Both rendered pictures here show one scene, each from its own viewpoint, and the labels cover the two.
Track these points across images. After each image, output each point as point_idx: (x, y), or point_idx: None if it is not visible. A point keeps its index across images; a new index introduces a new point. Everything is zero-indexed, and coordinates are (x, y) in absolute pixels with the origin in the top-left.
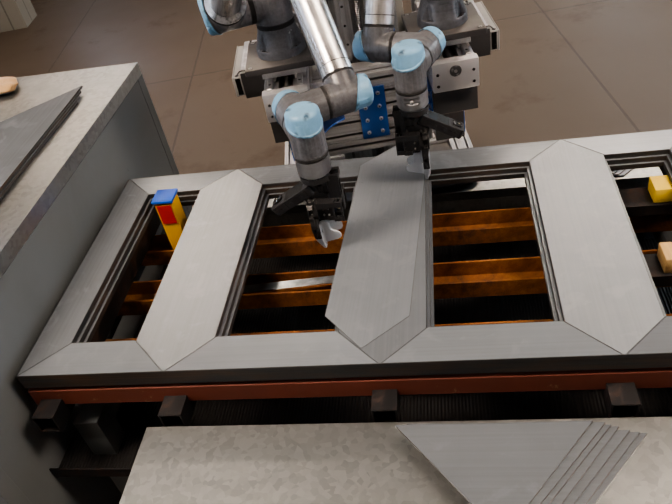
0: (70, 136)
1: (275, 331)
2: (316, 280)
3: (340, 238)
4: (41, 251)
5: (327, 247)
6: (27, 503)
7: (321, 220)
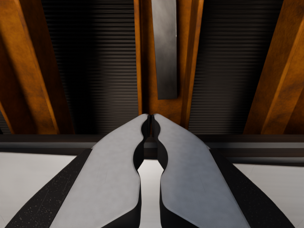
0: None
1: None
2: (166, 29)
3: (286, 67)
4: None
5: (283, 32)
6: None
7: (160, 217)
